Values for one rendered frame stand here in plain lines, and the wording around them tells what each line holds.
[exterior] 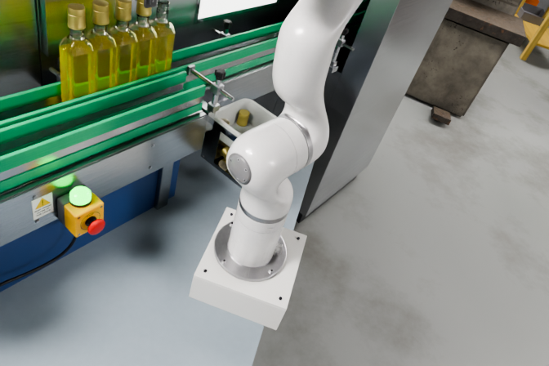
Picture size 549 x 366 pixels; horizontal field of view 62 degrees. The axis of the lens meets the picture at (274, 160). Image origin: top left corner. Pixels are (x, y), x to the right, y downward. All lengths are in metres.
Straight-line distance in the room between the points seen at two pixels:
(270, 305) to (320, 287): 1.18
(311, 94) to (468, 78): 3.32
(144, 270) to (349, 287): 1.34
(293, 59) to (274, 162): 0.20
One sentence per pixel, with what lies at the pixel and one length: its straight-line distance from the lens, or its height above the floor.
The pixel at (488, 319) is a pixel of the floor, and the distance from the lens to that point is 2.70.
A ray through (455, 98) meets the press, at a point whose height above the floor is 0.16.
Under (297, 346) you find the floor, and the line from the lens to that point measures 2.11.
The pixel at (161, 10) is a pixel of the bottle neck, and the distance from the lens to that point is 1.20.
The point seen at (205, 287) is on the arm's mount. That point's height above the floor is 0.81.
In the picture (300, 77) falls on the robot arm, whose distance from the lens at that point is 0.80.
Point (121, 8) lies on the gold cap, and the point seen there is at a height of 1.32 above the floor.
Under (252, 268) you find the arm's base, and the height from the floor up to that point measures 0.86.
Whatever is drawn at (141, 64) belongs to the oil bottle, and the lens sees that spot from 1.20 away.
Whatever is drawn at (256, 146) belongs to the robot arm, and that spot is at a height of 1.26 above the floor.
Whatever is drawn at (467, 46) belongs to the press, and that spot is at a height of 0.59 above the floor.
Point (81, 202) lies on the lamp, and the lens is 1.05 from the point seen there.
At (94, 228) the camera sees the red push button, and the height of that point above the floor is 0.97.
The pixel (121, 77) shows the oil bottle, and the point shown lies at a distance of 1.18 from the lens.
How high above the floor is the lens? 1.78
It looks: 38 degrees down
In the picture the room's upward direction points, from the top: 18 degrees clockwise
